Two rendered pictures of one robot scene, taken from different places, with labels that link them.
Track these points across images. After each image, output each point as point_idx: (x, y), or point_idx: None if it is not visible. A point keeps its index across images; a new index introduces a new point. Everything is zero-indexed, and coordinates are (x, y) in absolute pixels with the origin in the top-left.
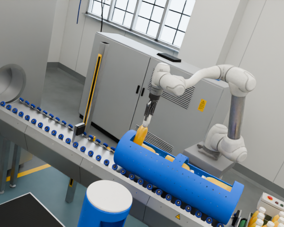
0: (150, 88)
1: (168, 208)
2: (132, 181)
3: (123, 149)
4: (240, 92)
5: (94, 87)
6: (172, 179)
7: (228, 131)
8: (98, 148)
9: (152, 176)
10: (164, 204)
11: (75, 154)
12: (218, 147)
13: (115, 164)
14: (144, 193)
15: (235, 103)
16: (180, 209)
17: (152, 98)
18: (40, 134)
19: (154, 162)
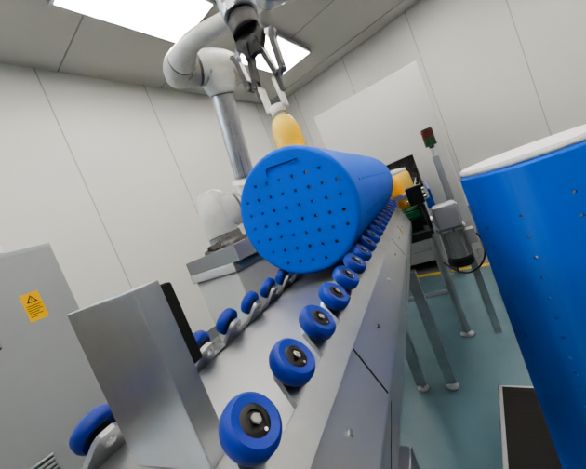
0: None
1: (396, 231)
2: (379, 244)
3: (347, 164)
4: (235, 78)
5: None
6: (378, 170)
7: (244, 166)
8: (247, 345)
9: (379, 187)
10: (394, 232)
11: (343, 392)
12: None
13: (355, 245)
14: (392, 244)
15: (234, 107)
16: (392, 220)
17: (259, 20)
18: None
19: (359, 159)
